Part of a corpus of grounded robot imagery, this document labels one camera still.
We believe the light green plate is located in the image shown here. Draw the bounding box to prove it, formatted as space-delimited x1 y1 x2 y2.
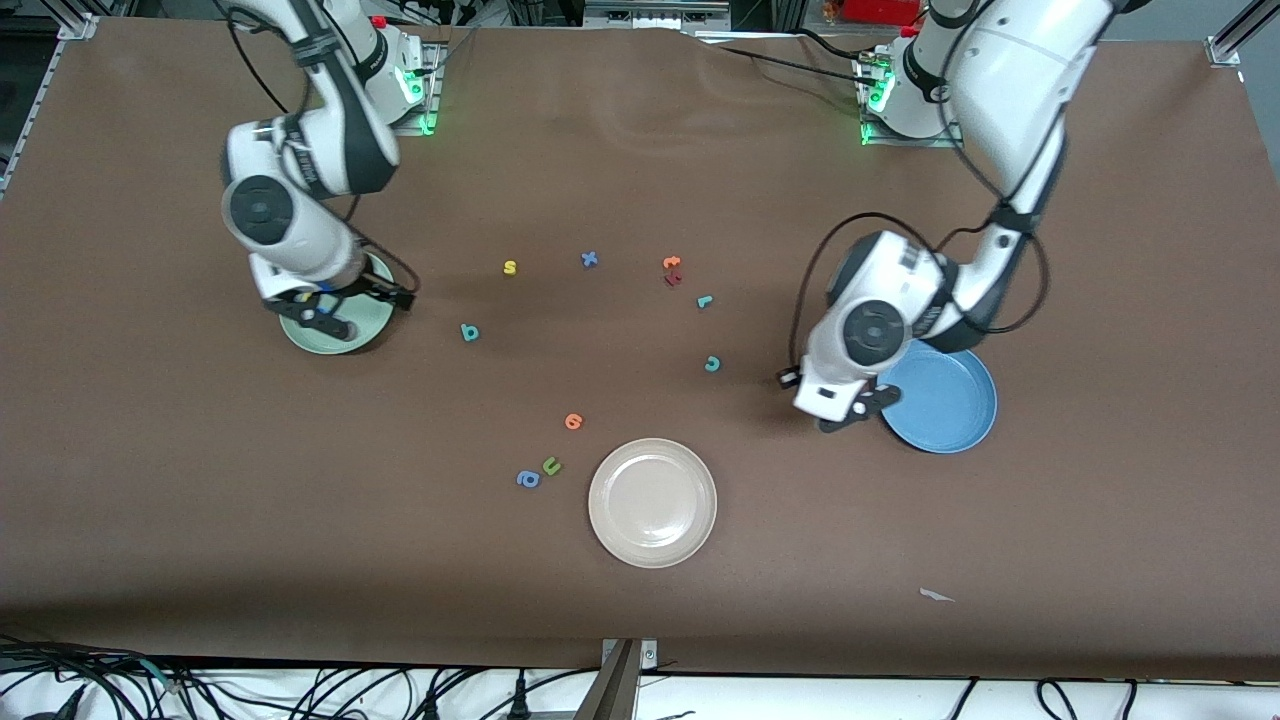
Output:
278 250 397 356

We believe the blue plate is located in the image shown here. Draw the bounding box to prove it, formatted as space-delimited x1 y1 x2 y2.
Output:
878 345 999 455

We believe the beige plate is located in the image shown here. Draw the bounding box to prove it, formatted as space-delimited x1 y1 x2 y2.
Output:
587 437 719 570

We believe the red object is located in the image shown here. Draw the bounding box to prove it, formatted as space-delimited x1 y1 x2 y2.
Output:
840 0 926 26

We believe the grey metal box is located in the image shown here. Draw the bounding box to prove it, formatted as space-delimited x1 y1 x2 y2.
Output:
583 0 733 31

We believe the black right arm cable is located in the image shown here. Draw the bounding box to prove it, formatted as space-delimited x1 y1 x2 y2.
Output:
225 0 421 301

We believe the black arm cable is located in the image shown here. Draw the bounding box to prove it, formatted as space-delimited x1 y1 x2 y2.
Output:
225 0 421 301
790 210 1051 376

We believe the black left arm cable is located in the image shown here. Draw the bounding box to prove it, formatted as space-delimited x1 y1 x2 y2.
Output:
790 210 1051 376

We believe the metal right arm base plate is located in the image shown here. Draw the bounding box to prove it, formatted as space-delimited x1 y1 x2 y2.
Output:
333 40 446 137

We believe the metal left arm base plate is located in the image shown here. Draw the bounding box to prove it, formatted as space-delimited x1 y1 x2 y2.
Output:
860 55 967 149

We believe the grey metal post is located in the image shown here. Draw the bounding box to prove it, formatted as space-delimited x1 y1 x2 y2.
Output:
572 640 641 720

